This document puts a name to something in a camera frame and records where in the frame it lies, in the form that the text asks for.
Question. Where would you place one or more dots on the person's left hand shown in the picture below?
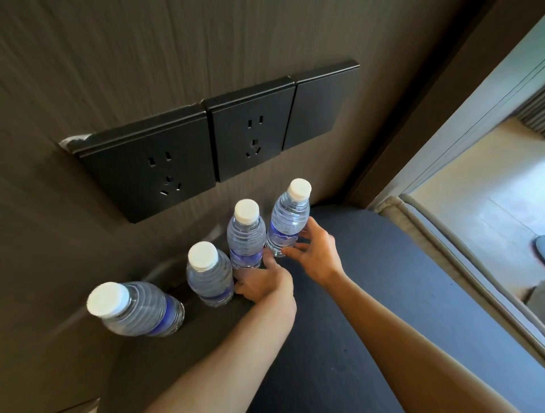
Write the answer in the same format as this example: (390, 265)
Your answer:
(266, 285)

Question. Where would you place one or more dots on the person's right hand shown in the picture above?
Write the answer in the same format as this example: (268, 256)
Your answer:
(319, 255)

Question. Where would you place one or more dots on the clear water bottle blue label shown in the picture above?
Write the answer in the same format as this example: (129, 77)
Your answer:
(245, 238)
(208, 276)
(144, 310)
(289, 217)

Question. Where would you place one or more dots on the person's left forearm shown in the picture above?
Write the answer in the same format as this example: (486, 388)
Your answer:
(225, 361)

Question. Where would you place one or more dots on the person's right forearm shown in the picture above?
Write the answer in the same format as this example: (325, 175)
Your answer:
(404, 349)

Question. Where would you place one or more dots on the black table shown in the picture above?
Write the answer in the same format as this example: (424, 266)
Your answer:
(362, 319)

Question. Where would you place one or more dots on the beige cushion with grey piping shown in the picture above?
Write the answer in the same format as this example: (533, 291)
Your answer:
(447, 249)

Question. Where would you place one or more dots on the black round floor base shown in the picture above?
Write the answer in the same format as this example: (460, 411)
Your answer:
(538, 248)

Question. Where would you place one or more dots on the grey pleated curtain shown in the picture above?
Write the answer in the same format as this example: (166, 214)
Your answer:
(534, 112)

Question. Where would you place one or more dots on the black wall socket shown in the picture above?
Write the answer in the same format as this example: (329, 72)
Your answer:
(127, 178)
(238, 136)

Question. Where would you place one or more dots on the black blank wall plate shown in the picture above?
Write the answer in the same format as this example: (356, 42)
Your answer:
(319, 102)

